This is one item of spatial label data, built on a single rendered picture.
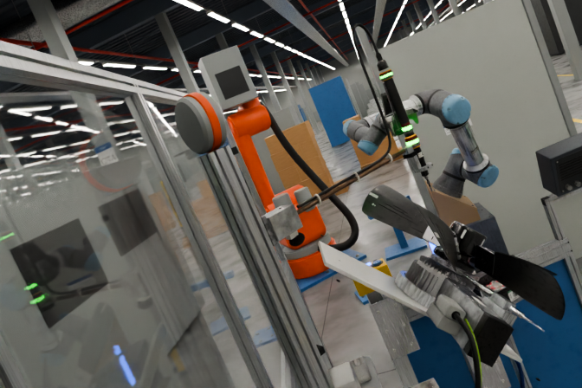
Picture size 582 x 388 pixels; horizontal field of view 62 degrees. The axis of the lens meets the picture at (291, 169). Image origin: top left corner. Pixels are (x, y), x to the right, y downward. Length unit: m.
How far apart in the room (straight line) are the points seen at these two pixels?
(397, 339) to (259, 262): 0.62
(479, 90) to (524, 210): 0.95
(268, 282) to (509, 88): 2.88
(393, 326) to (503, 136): 2.40
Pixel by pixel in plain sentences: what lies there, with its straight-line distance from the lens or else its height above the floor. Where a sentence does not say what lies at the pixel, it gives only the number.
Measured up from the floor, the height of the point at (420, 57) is 1.83.
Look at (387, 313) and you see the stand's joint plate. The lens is 1.65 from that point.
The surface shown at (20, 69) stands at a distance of 0.78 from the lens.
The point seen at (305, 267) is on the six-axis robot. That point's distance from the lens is 5.59.
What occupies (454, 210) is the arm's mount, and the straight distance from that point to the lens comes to 2.45.
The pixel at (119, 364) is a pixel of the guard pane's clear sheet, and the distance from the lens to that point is 0.72.
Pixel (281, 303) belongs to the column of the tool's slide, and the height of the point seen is 1.36.
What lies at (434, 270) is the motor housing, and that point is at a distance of 1.67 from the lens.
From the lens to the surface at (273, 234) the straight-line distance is 1.31.
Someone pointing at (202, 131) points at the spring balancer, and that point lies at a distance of 1.21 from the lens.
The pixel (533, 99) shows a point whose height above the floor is 1.24.
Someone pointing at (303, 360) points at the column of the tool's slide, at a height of 1.20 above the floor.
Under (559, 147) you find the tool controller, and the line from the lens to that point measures 2.34.
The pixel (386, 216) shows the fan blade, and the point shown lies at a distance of 1.69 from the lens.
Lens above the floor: 1.81
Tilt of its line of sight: 6 degrees down
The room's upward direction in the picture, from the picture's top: 23 degrees counter-clockwise
